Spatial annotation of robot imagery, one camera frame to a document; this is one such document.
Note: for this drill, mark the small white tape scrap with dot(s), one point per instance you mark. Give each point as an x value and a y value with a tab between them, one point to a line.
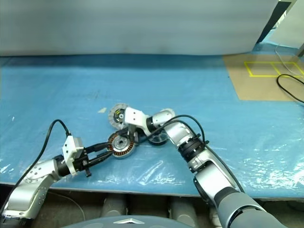
102	110

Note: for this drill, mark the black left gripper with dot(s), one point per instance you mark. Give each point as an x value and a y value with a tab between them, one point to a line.
80	161

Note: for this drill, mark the dark grey rotor disc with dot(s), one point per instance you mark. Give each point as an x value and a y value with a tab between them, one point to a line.
158	140

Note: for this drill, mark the small white rounded object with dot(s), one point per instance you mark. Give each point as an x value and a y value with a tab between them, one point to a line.
215	217

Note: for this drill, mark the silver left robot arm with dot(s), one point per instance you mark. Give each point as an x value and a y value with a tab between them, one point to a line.
31	187

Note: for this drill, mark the brown cardboard sheet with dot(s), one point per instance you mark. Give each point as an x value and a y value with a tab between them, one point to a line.
256	88

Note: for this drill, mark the silver motor end cover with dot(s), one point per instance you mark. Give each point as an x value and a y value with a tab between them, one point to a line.
114	116

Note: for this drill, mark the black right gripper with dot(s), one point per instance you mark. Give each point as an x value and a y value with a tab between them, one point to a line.
137	137

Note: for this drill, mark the white panel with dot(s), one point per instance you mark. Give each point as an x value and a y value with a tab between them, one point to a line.
292	31

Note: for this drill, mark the grey metal stand leg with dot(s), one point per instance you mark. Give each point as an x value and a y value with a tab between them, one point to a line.
300	52

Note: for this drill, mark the motor stator with copper windings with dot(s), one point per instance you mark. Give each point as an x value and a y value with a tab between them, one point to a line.
118	152

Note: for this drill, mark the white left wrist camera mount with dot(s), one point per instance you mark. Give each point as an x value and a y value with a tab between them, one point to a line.
71	147

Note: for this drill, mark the dark robot torso with chevron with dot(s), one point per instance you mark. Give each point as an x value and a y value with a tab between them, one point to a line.
126	222

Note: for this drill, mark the yellow tape marking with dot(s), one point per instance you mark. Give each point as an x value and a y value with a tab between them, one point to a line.
261	62

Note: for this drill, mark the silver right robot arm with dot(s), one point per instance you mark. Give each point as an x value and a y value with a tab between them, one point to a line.
213	166

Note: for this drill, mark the white backdrop board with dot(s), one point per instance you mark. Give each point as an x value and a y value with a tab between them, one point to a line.
118	23

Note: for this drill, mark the grey rounded cylinder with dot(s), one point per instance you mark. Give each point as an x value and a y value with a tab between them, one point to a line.
115	204
183	209

